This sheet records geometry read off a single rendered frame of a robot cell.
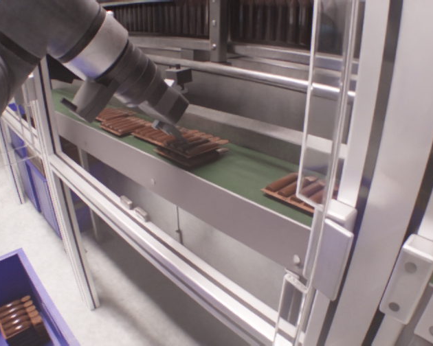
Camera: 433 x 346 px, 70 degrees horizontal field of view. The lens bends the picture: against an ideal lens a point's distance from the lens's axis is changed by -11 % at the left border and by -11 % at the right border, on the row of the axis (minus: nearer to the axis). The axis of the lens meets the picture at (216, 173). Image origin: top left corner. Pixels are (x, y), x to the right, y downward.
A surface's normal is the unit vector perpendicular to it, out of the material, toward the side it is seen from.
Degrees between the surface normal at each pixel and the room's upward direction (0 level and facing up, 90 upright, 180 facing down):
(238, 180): 2
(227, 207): 90
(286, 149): 90
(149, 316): 0
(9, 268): 90
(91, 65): 117
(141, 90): 101
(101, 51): 98
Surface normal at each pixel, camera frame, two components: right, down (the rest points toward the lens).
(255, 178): -0.03, -0.90
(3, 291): 0.69, 0.33
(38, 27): 0.59, 0.58
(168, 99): 0.45, 0.14
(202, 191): -0.72, 0.31
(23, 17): 0.36, 0.39
